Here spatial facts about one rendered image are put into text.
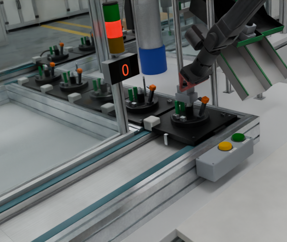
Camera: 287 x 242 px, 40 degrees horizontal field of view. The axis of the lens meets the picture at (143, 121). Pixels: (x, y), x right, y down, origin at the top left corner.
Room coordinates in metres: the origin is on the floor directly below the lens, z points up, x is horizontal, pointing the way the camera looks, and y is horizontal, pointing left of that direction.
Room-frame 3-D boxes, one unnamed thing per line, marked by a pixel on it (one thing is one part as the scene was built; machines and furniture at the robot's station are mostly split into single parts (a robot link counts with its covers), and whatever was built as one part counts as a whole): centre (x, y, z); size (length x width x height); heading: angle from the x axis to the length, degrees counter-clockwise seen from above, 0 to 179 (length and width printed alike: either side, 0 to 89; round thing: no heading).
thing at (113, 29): (1.27, 0.05, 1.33); 0.05 x 0.05 x 0.05
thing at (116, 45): (1.27, 0.05, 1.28); 0.05 x 0.05 x 0.05
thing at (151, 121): (1.31, -0.03, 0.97); 0.05 x 0.05 x 0.04; 40
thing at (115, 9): (1.27, 0.05, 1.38); 0.05 x 0.05 x 0.05
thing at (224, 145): (1.08, -0.24, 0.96); 0.04 x 0.04 x 0.02
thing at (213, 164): (1.08, -0.24, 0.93); 0.21 x 0.07 x 0.06; 130
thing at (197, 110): (1.30, -0.17, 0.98); 0.14 x 0.14 x 0.02
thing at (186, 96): (1.31, -0.16, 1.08); 0.08 x 0.04 x 0.07; 40
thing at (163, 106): (1.49, 0.00, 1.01); 0.24 x 0.24 x 0.13; 40
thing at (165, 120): (1.30, -0.17, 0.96); 0.24 x 0.24 x 0.02; 40
